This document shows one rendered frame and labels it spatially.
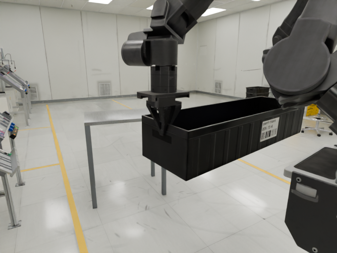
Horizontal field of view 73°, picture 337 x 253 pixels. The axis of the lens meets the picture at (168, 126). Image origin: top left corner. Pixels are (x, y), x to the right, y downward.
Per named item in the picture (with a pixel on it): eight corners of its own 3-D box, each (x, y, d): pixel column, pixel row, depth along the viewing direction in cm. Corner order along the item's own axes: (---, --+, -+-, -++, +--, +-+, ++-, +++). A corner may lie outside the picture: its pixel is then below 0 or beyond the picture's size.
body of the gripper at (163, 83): (136, 100, 49) (135, 65, 47) (171, 96, 56) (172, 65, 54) (153, 104, 45) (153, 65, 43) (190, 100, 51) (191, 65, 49)
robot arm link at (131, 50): (168, -5, 43) (189, 20, 50) (124, 3, 49) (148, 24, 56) (154, 56, 42) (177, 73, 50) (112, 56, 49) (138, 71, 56)
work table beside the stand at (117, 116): (166, 194, 227) (166, 116, 205) (93, 209, 204) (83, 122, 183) (154, 174, 267) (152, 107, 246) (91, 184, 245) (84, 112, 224)
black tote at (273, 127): (186, 181, 48) (188, 131, 45) (142, 155, 61) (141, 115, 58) (300, 132, 83) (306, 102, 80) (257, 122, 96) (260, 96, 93)
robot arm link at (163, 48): (167, 33, 43) (183, 36, 47) (140, 35, 46) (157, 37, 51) (167, 71, 45) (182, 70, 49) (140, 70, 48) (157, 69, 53)
